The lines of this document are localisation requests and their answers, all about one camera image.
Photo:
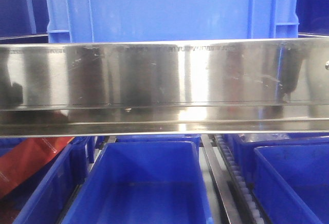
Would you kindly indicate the blue bin back left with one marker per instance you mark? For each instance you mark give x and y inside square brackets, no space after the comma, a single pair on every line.
[194,138]

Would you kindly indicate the blue bin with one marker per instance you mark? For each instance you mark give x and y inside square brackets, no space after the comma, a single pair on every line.
[242,147]
[143,182]
[43,196]
[194,138]
[291,182]

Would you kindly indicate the blue bin front left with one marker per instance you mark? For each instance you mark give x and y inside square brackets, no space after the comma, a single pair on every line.
[143,182]

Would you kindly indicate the blue bin back centre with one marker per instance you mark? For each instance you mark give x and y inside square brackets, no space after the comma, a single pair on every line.
[242,147]

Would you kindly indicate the large blue crate upper shelf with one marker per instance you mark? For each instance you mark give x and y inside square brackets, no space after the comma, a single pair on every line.
[88,21]

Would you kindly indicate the blue bin front centre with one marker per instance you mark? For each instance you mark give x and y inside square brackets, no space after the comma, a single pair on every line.
[291,182]

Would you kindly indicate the blue bin far left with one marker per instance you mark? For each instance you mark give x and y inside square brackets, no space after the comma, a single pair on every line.
[43,196]

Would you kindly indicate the roller conveyor track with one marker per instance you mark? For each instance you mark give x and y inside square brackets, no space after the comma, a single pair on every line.
[247,206]

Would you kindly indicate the red foil bag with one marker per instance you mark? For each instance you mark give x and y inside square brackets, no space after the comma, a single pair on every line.
[27,158]

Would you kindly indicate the stainless steel shelf rail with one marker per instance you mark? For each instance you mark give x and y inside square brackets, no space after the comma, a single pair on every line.
[216,86]

